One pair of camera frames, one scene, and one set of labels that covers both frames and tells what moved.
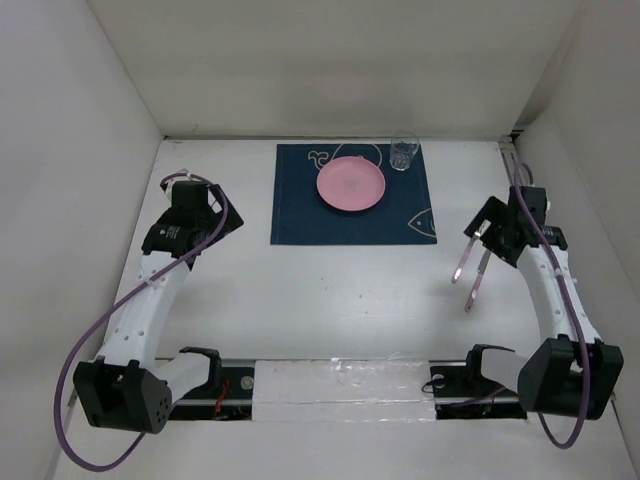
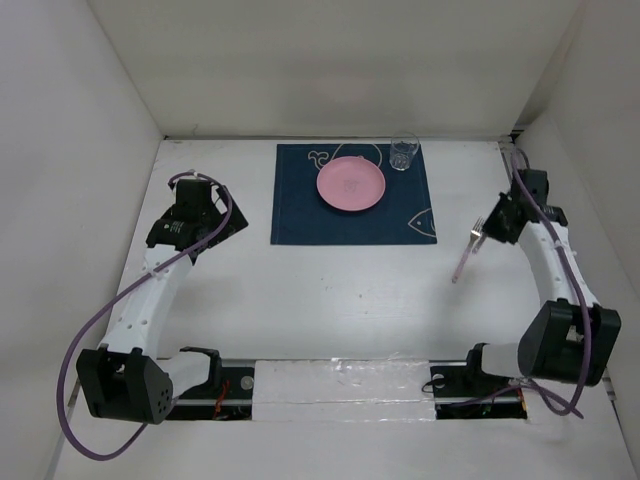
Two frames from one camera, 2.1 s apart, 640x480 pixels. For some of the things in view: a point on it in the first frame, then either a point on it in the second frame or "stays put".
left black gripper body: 210,220 stays put
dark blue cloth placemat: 403,214 stays put
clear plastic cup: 403,146 stays put
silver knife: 479,274 to 479,242
